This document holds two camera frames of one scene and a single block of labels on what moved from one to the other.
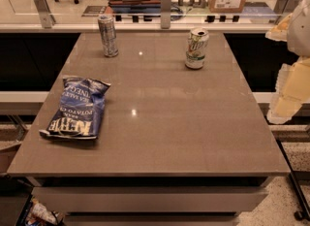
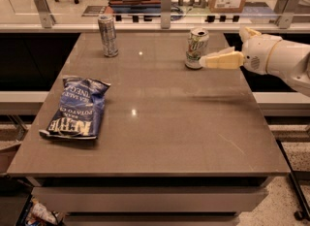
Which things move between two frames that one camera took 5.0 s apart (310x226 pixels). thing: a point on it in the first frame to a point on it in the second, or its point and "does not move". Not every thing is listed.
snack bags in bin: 39,215 does not move
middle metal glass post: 166,6 does not move
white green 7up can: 196,49 does not move
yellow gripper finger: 280,31 to 253,32
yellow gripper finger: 292,90 to 228,58
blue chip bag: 79,113 does not move
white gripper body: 300,32 to 257,55
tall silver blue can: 107,26 does not move
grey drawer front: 148,199 does not move
